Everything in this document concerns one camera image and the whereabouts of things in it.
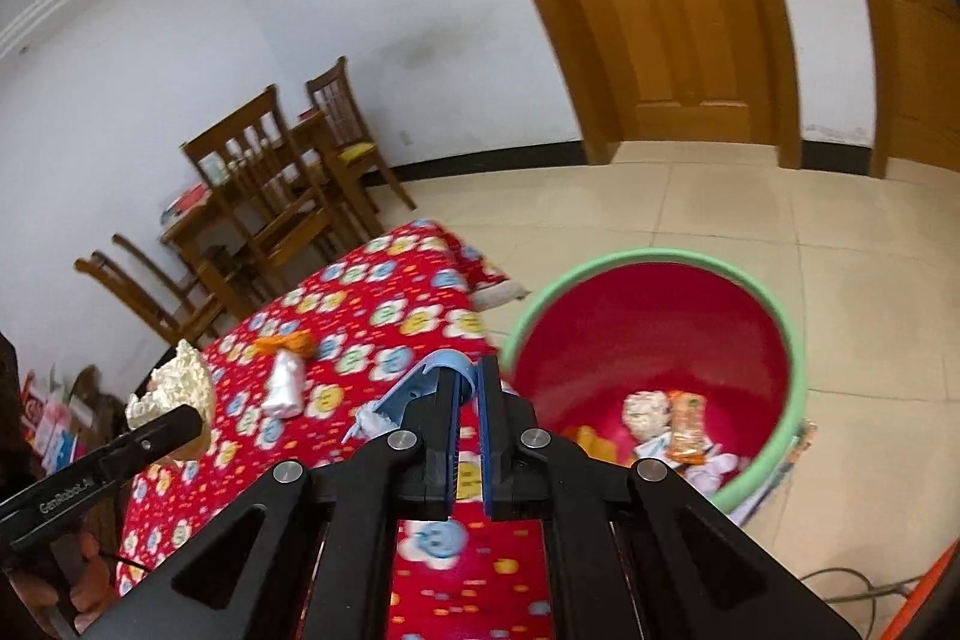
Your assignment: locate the blue plastic razor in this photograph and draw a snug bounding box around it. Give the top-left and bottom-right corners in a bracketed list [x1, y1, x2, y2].
[341, 347, 481, 446]

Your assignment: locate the wooden chair with curved back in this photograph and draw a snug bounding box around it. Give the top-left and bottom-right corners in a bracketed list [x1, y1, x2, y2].
[73, 251, 226, 348]
[112, 233, 252, 330]

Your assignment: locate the orange peel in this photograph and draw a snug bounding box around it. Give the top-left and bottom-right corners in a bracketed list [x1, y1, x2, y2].
[255, 328, 314, 357]

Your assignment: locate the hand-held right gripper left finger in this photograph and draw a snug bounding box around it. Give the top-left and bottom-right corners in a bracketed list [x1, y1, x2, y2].
[79, 366, 462, 640]

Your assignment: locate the dark brown furniture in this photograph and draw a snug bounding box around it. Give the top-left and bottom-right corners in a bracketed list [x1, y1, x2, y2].
[71, 366, 132, 442]

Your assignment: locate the cream foam fruit net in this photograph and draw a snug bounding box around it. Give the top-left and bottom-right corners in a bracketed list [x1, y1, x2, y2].
[126, 340, 213, 461]

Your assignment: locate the wooden dining table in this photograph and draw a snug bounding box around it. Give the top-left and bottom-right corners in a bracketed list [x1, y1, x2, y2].
[160, 110, 361, 311]

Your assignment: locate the person's left hand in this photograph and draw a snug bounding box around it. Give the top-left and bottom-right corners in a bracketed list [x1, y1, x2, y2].
[7, 531, 121, 637]

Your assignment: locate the wooden chair with yellow cushion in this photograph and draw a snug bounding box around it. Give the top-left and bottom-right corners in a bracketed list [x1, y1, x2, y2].
[304, 56, 418, 213]

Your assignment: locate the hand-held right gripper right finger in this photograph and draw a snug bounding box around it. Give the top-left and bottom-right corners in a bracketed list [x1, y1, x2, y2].
[476, 355, 860, 640]

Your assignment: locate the printed booklet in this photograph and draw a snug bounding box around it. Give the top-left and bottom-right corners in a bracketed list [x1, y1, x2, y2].
[729, 418, 818, 528]

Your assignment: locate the large wooden chair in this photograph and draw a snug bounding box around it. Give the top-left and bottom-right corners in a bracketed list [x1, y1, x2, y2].
[180, 85, 387, 305]

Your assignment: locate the red bin with green rim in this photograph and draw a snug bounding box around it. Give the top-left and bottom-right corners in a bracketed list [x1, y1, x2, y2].
[499, 247, 809, 513]

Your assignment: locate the stack of colourful boxes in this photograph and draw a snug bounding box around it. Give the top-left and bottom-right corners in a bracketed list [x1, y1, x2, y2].
[21, 370, 85, 474]

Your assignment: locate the grey cable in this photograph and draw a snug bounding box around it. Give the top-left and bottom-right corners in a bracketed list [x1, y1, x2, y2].
[795, 567, 927, 612]

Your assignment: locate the white crumpled plastic bag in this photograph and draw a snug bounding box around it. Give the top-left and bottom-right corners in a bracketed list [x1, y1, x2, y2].
[260, 349, 307, 420]

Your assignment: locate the wooden door with plain frame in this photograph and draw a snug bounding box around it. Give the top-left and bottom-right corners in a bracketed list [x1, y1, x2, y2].
[816, 0, 960, 180]

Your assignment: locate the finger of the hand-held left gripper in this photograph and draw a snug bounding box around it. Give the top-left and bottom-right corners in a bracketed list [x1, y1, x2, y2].
[111, 405, 207, 470]

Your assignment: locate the orange plastic stool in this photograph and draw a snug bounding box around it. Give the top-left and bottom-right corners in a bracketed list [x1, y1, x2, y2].
[876, 548, 960, 640]

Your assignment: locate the orange snack wrapper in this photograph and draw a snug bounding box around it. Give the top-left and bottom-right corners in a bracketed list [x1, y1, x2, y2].
[666, 390, 710, 465]

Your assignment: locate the white foam fruit net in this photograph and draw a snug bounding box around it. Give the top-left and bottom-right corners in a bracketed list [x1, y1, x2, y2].
[621, 390, 673, 443]

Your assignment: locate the wooden panel door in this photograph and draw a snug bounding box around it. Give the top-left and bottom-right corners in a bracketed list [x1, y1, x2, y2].
[461, 0, 803, 170]

